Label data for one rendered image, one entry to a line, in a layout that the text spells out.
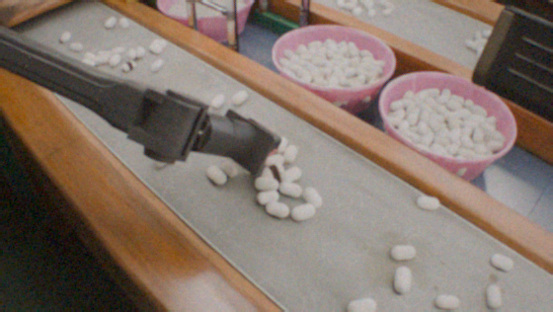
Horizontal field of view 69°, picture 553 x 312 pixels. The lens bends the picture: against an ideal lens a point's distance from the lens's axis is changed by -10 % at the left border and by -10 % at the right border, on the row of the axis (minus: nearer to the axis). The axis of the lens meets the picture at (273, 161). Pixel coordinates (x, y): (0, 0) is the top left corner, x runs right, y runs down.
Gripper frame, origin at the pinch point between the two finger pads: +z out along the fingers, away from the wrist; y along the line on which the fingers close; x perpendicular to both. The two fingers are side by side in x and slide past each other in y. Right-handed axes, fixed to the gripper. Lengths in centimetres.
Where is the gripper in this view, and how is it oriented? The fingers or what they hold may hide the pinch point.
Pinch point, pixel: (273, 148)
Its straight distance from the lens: 75.0
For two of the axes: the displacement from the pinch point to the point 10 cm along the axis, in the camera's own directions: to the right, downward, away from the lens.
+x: -4.7, 8.6, 1.9
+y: -7.1, -4.9, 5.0
